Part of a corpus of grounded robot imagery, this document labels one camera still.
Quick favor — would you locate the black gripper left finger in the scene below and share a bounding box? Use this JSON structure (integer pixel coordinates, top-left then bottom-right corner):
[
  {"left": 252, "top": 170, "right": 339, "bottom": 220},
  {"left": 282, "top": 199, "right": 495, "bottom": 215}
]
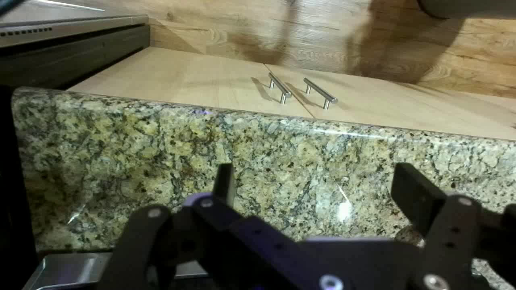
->
[{"left": 95, "top": 162, "right": 236, "bottom": 290}]

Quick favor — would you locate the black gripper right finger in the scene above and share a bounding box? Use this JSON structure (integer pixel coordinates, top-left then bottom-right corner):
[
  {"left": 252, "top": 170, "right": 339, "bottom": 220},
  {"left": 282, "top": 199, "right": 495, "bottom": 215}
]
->
[{"left": 390, "top": 162, "right": 516, "bottom": 290}]

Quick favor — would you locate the wooden base cabinet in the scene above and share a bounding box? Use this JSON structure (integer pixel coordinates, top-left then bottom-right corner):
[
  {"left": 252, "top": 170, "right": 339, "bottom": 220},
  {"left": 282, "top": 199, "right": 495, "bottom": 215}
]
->
[{"left": 73, "top": 46, "right": 516, "bottom": 139}]

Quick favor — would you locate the stainless steel refrigerator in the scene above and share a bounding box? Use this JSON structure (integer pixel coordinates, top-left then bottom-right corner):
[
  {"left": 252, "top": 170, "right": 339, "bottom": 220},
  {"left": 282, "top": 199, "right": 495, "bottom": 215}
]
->
[{"left": 0, "top": 0, "right": 150, "bottom": 88}]

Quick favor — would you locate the steel cabinet handle right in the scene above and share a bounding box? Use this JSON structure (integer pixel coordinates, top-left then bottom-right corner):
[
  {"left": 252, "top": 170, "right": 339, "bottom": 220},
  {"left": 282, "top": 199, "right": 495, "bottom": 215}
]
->
[{"left": 303, "top": 77, "right": 337, "bottom": 109}]

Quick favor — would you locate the steel cabinet handle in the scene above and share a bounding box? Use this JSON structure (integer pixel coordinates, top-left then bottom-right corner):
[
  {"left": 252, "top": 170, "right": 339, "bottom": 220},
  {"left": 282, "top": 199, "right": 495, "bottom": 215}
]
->
[
  {"left": 268, "top": 72, "right": 290, "bottom": 104},
  {"left": 303, "top": 77, "right": 337, "bottom": 109}
]

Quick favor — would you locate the steel cabinet handle left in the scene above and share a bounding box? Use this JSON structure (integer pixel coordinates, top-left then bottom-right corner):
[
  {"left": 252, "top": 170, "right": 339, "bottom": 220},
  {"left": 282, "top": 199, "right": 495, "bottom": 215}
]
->
[{"left": 268, "top": 72, "right": 290, "bottom": 104}]

